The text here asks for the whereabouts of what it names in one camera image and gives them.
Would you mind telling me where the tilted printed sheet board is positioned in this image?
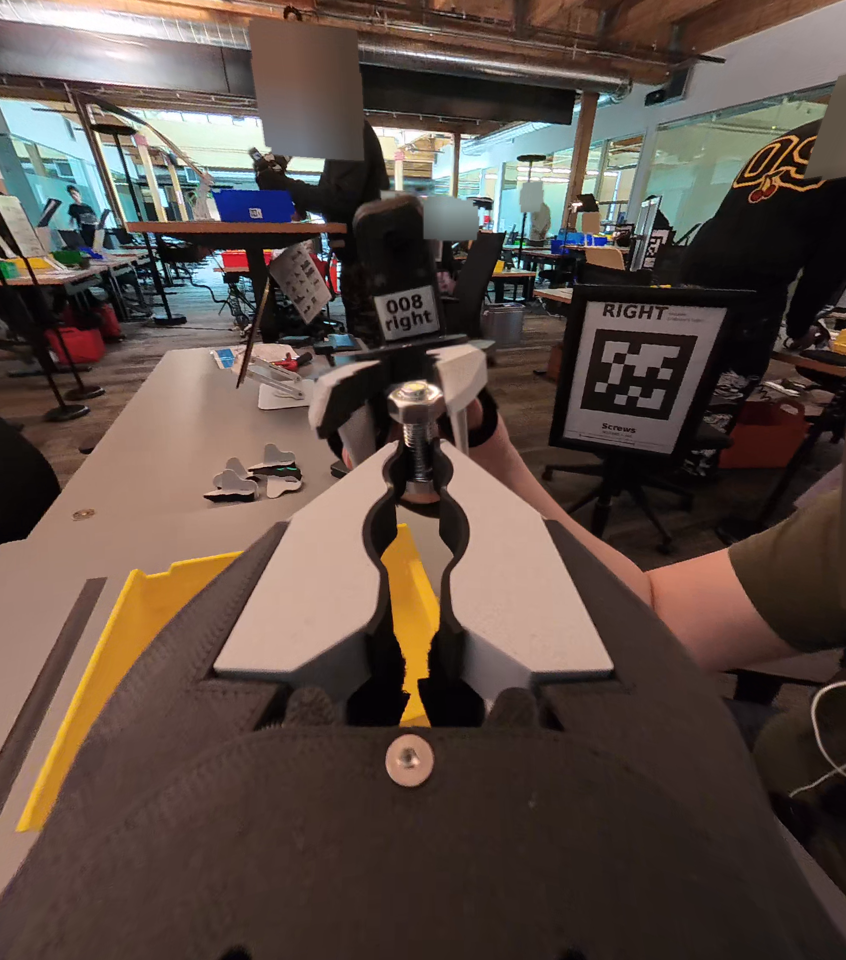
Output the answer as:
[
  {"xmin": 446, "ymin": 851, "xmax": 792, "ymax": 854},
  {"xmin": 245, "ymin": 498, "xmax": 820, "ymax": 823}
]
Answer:
[{"xmin": 235, "ymin": 241, "xmax": 334, "ymax": 391}]

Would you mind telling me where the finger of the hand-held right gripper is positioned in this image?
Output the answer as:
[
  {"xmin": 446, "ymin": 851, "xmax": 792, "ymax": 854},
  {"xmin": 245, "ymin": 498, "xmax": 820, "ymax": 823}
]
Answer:
[
  {"xmin": 423, "ymin": 343, "xmax": 489, "ymax": 455},
  {"xmin": 309, "ymin": 358, "xmax": 394, "ymax": 444}
]

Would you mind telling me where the grey waste bin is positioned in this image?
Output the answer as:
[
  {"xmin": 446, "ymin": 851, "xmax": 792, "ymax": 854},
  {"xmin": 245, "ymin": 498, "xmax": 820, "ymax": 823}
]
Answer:
[{"xmin": 481, "ymin": 302, "xmax": 525, "ymax": 348}]

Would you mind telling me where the orange red bag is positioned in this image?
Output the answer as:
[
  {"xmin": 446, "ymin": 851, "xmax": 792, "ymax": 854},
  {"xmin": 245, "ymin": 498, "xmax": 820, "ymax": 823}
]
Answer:
[{"xmin": 719, "ymin": 397, "xmax": 808, "ymax": 470}]

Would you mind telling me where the wooden standing desk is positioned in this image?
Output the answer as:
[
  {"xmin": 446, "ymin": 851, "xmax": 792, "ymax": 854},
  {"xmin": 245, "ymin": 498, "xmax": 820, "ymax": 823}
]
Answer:
[{"xmin": 126, "ymin": 219, "xmax": 349, "ymax": 346}]

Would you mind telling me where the red tote bag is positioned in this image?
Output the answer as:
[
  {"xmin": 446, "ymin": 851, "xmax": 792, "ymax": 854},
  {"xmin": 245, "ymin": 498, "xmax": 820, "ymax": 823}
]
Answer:
[{"xmin": 44, "ymin": 326, "xmax": 105, "ymax": 366}]

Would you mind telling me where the steel hex nut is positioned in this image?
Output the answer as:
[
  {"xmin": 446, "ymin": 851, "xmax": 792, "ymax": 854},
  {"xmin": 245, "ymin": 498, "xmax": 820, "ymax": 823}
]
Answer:
[{"xmin": 387, "ymin": 380, "xmax": 444, "ymax": 430}]

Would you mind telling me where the silver ventilation duct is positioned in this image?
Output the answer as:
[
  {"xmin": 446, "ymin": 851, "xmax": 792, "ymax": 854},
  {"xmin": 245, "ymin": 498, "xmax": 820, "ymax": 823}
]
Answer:
[{"xmin": 0, "ymin": 15, "xmax": 634, "ymax": 102}]

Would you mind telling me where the person's right hand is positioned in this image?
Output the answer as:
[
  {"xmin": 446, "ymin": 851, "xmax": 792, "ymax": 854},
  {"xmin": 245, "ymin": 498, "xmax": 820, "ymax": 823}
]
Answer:
[{"xmin": 468, "ymin": 397, "xmax": 545, "ymax": 516}]

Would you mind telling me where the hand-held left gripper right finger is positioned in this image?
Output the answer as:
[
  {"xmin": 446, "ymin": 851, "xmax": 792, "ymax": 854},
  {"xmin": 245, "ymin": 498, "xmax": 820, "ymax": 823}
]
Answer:
[{"xmin": 429, "ymin": 441, "xmax": 615, "ymax": 727}]

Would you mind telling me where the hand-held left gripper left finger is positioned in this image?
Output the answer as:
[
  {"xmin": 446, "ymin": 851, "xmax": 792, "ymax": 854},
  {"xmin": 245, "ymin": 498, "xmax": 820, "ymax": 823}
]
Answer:
[{"xmin": 213, "ymin": 441, "xmax": 403, "ymax": 725}]

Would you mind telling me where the yellow plastic bin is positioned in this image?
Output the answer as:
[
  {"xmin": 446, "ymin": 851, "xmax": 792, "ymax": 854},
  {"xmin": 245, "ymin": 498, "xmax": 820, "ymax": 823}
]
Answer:
[{"xmin": 16, "ymin": 523, "xmax": 440, "ymax": 832}]

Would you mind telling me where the black round base stand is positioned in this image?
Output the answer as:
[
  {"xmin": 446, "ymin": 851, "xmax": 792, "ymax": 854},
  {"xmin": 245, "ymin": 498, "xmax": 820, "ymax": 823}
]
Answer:
[{"xmin": 0, "ymin": 195, "xmax": 91, "ymax": 423}]

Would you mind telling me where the thin white cable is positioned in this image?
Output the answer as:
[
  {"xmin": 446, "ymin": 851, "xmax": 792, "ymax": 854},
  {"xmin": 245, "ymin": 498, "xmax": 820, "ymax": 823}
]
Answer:
[{"xmin": 789, "ymin": 677, "xmax": 846, "ymax": 798}]

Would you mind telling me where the steel hex bolt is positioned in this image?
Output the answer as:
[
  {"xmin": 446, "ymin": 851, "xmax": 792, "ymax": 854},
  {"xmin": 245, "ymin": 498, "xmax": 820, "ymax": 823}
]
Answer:
[{"xmin": 399, "ymin": 384, "xmax": 444, "ymax": 505}]

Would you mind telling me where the person's right forearm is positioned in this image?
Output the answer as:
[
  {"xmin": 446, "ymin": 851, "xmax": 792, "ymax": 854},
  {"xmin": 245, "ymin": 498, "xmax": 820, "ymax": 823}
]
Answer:
[{"xmin": 520, "ymin": 465, "xmax": 791, "ymax": 672}]

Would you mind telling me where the black sign stand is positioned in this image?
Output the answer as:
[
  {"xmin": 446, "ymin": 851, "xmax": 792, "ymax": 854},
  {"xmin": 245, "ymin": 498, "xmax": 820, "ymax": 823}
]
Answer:
[{"xmin": 543, "ymin": 450, "xmax": 731, "ymax": 556}]

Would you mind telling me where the blue plastic bin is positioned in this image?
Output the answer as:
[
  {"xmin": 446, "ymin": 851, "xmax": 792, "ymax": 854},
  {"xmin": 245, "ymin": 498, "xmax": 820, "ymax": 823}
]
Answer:
[{"xmin": 213, "ymin": 189, "xmax": 296, "ymax": 224}]

